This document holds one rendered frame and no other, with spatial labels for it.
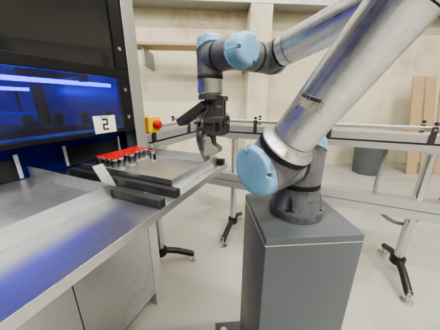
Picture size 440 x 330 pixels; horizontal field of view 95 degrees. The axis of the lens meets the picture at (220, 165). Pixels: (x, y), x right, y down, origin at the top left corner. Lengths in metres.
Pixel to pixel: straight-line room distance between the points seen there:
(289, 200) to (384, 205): 1.08
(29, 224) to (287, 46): 0.63
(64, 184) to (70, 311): 0.48
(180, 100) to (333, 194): 2.62
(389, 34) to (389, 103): 4.30
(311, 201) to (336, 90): 0.31
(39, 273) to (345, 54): 0.51
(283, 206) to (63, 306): 0.78
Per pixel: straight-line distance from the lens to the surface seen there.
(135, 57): 0.97
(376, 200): 1.59
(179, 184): 0.54
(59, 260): 0.39
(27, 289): 0.37
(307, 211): 0.58
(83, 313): 1.03
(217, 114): 0.61
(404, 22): 0.36
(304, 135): 0.39
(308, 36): 0.56
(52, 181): 0.73
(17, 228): 0.47
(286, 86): 3.66
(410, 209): 1.65
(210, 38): 0.62
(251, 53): 0.53
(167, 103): 3.45
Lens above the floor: 1.10
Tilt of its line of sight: 17 degrees down
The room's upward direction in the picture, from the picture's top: straight up
